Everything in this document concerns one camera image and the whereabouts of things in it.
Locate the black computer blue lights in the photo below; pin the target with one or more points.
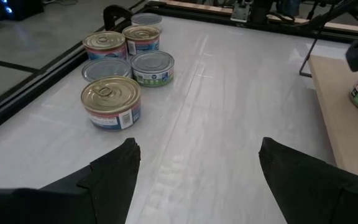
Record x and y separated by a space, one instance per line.
26 9

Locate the black table clamp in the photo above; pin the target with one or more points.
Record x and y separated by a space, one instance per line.
110 14

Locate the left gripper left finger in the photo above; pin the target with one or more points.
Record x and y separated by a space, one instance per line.
73 205

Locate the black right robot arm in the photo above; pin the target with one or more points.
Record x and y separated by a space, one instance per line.
261 11

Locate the silver mounting plate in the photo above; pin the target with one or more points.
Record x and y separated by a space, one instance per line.
240 12

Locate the gold-lid salmon can blue label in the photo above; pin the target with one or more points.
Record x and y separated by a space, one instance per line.
103 42
110 96
141 32

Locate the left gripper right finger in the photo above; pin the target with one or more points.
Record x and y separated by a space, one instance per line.
322 199

